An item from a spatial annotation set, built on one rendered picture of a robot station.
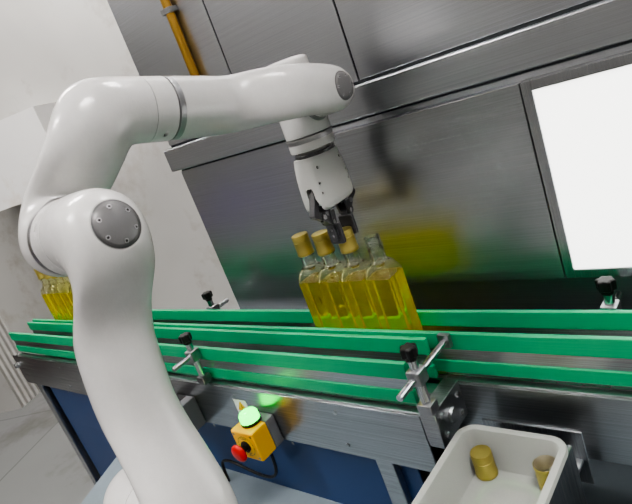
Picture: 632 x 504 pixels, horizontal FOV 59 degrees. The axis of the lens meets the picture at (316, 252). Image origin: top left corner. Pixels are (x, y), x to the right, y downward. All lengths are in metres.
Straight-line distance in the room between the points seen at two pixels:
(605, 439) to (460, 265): 0.38
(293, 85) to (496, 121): 0.34
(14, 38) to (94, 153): 3.66
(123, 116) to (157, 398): 0.36
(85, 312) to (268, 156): 0.73
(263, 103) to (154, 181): 3.19
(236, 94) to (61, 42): 3.37
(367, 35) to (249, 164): 0.45
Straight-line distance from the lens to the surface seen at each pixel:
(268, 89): 0.87
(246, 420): 1.22
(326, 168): 0.99
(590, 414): 0.96
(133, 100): 0.78
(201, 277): 4.13
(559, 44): 0.93
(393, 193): 1.11
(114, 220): 0.66
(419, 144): 1.04
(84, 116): 0.75
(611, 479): 1.24
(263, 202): 1.38
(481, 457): 0.96
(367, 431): 1.07
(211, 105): 0.84
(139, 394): 0.74
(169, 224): 4.08
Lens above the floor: 1.60
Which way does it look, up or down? 16 degrees down
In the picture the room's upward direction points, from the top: 21 degrees counter-clockwise
